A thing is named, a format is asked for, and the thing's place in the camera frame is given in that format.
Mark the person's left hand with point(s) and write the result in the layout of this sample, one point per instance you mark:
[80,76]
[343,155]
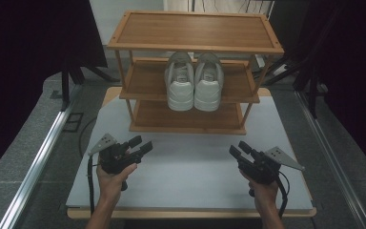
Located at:
[112,183]

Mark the wooden shoe rack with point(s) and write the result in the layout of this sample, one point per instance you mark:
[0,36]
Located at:
[197,30]

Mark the aluminium floor rail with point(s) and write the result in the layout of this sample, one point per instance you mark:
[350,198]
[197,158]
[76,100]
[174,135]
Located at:
[35,171]
[333,159]

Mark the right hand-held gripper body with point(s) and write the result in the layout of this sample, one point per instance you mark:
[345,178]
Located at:
[262,168]

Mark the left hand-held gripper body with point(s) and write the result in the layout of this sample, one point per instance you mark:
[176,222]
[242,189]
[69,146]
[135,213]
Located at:
[116,157]

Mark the white sneaker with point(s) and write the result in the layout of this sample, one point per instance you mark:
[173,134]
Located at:
[180,92]
[208,93]

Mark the person's right hand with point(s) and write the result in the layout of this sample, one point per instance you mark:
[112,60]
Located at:
[263,194]

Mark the dark curtain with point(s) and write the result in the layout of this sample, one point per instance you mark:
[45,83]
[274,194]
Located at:
[349,63]
[19,63]

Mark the black metal stand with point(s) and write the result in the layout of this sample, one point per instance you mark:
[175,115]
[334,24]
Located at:
[313,92]
[65,86]

